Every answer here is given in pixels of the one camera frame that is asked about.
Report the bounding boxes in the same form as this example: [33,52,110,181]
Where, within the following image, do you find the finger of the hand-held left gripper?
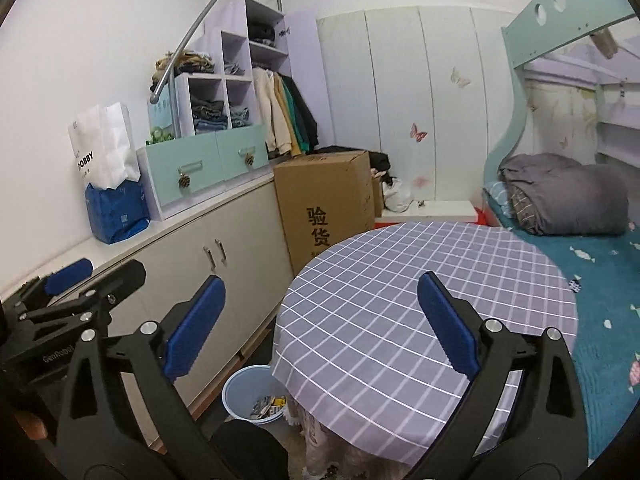
[0,260,147,349]
[0,258,94,324]

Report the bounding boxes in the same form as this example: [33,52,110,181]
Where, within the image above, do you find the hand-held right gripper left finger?
[55,275,241,480]

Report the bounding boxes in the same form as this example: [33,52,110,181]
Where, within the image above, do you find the blue plastic package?
[84,179,151,245]

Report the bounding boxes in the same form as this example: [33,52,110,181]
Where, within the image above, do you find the turquoise bunk bed frame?
[482,0,640,196]

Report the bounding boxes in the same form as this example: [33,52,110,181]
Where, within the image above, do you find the blue plaid pillow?
[482,182,516,221]

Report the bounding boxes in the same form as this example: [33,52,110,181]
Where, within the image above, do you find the purple wall shelf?
[595,120,640,166]

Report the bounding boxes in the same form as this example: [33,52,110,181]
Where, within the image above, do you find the folded dark clothes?
[248,20,277,46]

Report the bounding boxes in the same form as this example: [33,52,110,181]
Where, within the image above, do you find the brown clothes pile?
[154,50,216,86]

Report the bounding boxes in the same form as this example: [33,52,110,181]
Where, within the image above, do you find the white wardrobe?
[316,5,518,211]

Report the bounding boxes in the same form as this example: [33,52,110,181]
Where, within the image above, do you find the brown hanging cloth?
[590,29,621,58]

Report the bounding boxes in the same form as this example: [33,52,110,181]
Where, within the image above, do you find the person's dark clothed knee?
[207,417,291,480]

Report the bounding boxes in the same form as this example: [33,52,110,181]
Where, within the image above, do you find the large folded jeans stack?
[192,100,226,133]

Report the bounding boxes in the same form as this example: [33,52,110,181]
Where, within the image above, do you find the cream hanging jacket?
[251,67,293,156]

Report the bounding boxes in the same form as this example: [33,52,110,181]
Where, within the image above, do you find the light blue printed box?
[147,97,178,143]

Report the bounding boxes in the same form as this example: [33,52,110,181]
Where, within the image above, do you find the large cardboard box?
[273,150,376,277]

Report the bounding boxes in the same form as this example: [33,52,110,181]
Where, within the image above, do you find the white low cabinet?
[0,167,293,411]

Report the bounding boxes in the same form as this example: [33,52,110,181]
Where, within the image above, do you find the grey quilt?
[498,153,630,237]

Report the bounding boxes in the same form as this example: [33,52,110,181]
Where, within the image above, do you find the red storage box white lid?
[375,200,493,228]

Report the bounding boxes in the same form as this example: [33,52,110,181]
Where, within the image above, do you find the pile of mixed packaging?
[248,394,285,422]

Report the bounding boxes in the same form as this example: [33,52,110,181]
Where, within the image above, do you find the white paper bag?
[68,102,142,191]

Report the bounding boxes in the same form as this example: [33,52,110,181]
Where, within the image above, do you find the person's left hand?
[22,410,51,443]

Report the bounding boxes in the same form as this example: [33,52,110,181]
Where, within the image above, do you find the round table, grey checked cloth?
[270,220,578,466]

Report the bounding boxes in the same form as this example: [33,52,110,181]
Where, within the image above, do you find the white plastic bag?
[382,177,413,212]

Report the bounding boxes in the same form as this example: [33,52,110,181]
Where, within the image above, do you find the green hanging garment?
[282,77,311,153]

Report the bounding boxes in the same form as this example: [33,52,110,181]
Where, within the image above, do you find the light blue plastic bin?
[221,365,288,427]

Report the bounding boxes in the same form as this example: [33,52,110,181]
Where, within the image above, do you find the pink checked table quilt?
[285,395,411,480]

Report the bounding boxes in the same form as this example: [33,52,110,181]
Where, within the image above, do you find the turquoise drawer unit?
[136,124,271,222]

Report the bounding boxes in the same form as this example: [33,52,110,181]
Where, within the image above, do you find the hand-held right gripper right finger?
[407,271,591,480]

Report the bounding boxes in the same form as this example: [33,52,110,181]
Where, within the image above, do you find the black clothes heap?
[312,146,393,183]

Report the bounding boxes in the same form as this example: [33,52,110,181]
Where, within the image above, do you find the teal candy print bedsheet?
[490,220,640,461]

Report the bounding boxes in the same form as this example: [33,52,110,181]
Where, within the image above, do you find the black hanging jacket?
[290,75,320,151]

